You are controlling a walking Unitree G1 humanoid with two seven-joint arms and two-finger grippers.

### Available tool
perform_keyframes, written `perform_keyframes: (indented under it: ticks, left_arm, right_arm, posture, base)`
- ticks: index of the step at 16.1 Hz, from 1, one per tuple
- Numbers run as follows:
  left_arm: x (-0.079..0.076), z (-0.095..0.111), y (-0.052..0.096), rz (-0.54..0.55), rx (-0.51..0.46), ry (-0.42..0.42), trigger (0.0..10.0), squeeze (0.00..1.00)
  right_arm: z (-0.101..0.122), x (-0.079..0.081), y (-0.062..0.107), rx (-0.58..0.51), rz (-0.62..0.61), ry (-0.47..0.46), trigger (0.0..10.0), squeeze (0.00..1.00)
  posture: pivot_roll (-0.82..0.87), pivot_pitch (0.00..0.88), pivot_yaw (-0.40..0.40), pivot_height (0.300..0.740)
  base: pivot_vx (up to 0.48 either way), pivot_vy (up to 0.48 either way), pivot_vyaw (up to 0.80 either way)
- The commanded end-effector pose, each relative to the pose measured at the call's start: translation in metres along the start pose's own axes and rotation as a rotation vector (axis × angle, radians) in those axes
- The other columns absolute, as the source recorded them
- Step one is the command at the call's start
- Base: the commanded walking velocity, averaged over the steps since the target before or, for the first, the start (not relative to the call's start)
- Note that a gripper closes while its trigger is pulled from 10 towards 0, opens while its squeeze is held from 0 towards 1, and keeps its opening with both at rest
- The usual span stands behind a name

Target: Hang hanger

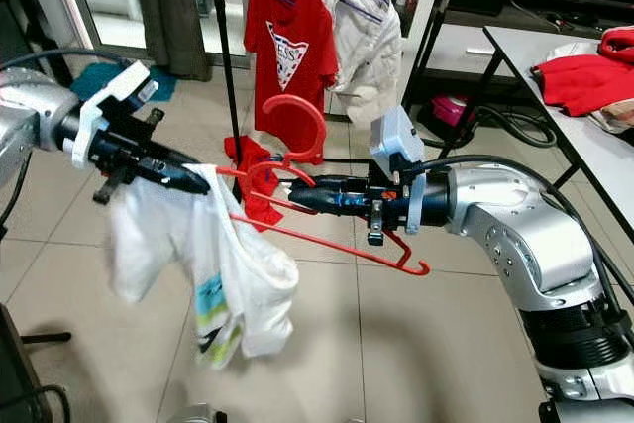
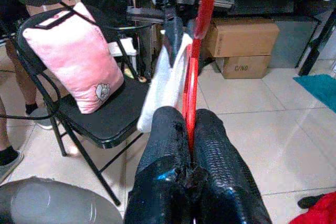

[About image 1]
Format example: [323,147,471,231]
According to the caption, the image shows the red printed T-shirt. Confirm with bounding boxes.
[243,0,343,161]

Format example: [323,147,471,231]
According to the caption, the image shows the plain red garment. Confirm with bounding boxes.
[223,134,286,228]

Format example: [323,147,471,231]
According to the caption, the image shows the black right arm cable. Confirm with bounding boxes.
[416,153,634,307]

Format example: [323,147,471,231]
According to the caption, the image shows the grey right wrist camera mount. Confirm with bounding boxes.
[369,106,429,238]

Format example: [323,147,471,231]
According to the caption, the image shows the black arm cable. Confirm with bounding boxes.
[0,45,132,77]
[416,153,634,307]

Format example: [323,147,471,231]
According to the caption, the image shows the magenta round container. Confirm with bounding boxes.
[431,96,470,127]

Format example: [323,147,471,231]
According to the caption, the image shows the grey curtain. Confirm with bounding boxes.
[129,0,204,82]

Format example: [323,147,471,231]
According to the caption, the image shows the red folded garment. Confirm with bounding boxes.
[533,27,634,119]

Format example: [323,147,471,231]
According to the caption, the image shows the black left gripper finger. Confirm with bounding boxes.
[151,148,212,185]
[149,169,216,197]

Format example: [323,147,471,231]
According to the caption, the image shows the black folding table legs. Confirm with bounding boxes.
[459,42,541,164]

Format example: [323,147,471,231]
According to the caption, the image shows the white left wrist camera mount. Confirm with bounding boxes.
[71,60,160,169]

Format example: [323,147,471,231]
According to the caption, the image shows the white printed T-shirt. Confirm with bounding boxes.
[109,163,300,370]

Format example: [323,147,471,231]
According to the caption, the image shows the grey coiled hose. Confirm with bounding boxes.
[475,106,556,152]

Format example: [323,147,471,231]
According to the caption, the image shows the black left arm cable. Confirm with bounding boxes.
[0,45,132,77]

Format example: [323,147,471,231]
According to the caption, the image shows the teal floor mat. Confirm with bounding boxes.
[71,61,177,105]

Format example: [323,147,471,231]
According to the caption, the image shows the red plastic hanger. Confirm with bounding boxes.
[216,93,433,277]

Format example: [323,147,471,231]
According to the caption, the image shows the white zip jacket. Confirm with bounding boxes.
[312,0,407,132]

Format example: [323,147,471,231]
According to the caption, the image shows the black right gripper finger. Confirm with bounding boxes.
[283,194,359,218]
[282,173,359,200]

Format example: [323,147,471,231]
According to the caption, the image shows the chrome and black clothes rack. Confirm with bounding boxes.
[206,0,459,166]

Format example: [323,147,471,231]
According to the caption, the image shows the silver robot left leg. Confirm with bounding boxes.
[170,401,231,423]

